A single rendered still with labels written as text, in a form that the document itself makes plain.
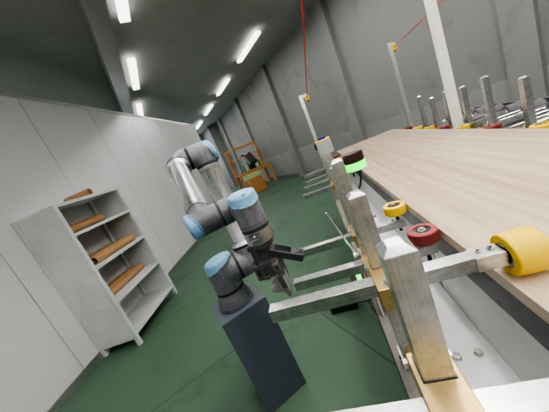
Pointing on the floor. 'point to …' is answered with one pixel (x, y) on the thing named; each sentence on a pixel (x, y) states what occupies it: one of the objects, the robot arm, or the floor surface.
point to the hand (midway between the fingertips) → (291, 291)
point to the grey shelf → (95, 311)
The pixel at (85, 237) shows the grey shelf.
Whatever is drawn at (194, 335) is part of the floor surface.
